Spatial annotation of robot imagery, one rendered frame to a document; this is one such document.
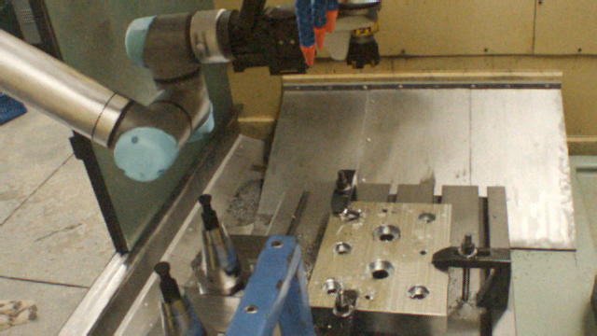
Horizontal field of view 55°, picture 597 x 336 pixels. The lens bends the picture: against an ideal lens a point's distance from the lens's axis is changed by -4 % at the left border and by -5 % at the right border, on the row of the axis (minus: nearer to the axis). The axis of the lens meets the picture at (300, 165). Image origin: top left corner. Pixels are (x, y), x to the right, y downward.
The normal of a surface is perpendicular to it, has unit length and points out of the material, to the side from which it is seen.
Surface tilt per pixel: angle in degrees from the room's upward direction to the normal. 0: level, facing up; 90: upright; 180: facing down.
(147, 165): 89
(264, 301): 0
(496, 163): 24
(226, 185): 17
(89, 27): 90
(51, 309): 0
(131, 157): 90
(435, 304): 0
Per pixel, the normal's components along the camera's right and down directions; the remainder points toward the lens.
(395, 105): -0.21, -0.55
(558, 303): -0.13, -0.85
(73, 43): 0.96, 0.02
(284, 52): -0.23, 0.53
